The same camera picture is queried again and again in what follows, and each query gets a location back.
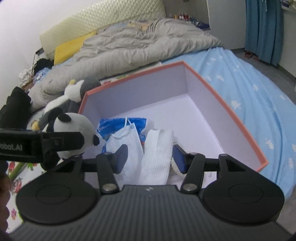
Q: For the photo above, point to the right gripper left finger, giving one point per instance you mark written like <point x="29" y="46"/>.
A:
<point x="109" y="164"/>

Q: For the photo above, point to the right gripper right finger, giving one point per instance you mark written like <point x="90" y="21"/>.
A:
<point x="192" y="165"/>

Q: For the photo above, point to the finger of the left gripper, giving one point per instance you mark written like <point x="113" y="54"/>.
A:
<point x="62" y="141"/>

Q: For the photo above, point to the small panda plush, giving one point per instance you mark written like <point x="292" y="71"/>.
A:
<point x="72" y="122"/>

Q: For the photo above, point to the blue surgical mask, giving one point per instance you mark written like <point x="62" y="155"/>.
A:
<point x="131" y="165"/>

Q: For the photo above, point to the blue red snack bag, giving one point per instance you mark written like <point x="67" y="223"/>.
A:
<point x="109" y="126"/>

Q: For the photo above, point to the white fluffy towel strip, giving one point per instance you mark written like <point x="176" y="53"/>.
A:
<point x="157" y="158"/>

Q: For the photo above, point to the clear labelled plastic packet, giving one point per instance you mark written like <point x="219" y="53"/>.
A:
<point x="175" y="168"/>

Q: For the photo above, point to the person's left hand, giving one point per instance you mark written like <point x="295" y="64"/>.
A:
<point x="4" y="199"/>

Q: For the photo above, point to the green back massager brush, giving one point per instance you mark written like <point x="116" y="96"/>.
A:
<point x="17" y="170"/>

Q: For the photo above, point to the black clothing pile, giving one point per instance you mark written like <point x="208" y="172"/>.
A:
<point x="15" y="113"/>

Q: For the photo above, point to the grey white penguin plush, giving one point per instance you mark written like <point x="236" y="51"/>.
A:
<point x="68" y="102"/>

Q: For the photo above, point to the white crumpled cloth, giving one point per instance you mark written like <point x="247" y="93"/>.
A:
<point x="25" y="77"/>

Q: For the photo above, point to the pink cardboard box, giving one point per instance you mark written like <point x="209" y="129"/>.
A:
<point x="175" y="98"/>

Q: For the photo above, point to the floral bed sheet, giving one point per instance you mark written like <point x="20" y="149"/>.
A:
<point x="28" y="173"/>

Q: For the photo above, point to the yellow pillow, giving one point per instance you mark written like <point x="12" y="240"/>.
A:
<point x="65" y="51"/>

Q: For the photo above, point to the grey duvet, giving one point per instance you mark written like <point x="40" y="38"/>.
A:
<point x="120" y="50"/>

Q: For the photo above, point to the bottles on bedside shelf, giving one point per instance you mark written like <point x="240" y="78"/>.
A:
<point x="192" y="20"/>

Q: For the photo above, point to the grey wardrobe cabinet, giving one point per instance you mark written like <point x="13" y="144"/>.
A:
<point x="226" y="19"/>

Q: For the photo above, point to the blue curtain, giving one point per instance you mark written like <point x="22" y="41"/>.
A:
<point x="264" y="30"/>

